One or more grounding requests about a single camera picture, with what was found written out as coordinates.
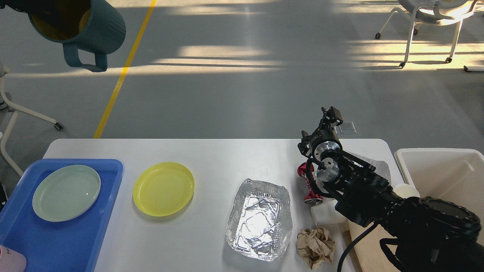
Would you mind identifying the white plastic bin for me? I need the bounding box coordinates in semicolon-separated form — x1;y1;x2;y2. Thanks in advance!
394;148;484;220

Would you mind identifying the aluminium foil tray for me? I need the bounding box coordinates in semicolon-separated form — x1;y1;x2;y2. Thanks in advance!
225;179;293;262

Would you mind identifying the blue plastic tray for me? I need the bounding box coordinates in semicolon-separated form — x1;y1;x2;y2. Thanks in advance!
0;159;123;272

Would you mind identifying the crumpled brown paper ball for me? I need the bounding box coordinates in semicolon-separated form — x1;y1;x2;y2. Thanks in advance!
296;226;337;270

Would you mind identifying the crushed red soda can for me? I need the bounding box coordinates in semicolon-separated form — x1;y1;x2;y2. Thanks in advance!
297;162;323;206

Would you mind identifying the pink ribbed mug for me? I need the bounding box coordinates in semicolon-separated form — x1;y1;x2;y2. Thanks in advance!
0;246;26;272

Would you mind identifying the pale green plate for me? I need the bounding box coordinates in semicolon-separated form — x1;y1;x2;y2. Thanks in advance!
32;165;101;222

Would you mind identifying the yellow plastic plate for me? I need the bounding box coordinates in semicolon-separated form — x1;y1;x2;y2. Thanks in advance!
132;162;195;217

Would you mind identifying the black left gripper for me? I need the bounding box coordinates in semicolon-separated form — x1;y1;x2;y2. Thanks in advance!
0;0;31;13

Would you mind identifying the wooden board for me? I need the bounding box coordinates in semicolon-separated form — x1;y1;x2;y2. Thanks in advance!
343;226;399;272

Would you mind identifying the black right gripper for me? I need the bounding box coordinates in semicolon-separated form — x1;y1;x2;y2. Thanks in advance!
298;107;344;159

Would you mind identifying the white office chair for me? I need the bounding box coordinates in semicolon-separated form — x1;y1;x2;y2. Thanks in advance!
375;0;478;69

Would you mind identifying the white chair base left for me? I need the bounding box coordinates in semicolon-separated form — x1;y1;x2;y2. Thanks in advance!
0;65;64;177

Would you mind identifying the dark teal ribbed mug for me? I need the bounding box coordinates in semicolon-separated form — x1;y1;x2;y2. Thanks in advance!
28;0;126;72

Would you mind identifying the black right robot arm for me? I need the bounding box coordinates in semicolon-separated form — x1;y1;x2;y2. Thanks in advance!
298;107;484;272

